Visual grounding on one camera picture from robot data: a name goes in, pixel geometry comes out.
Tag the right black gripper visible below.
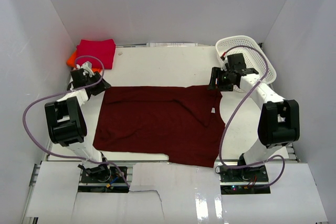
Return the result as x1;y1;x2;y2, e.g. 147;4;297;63
207;67;235;92

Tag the dark red t-shirt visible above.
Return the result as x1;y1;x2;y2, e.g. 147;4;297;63
93;86;225;167

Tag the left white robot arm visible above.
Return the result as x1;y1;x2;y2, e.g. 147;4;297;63
45;67;111;182

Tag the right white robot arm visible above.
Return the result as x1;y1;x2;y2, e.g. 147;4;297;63
209;52;300;182

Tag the folded crimson t-shirt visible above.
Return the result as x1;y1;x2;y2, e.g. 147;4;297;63
76;39;116;69

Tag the folded orange t-shirt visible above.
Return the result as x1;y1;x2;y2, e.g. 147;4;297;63
66;50;102;73

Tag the white perforated plastic basket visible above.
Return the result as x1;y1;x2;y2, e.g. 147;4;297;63
215;35;277;84

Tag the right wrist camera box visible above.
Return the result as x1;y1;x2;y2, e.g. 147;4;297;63
221;55;228;71

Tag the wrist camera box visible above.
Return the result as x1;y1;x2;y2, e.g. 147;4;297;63
76;61;94;77
221;55;228;71

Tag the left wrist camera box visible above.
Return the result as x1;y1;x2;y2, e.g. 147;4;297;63
76;61;94;77

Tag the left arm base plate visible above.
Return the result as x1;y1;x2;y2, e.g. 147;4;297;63
78;165;129;194

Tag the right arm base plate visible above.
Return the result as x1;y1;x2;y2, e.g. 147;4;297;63
215;165;271;195

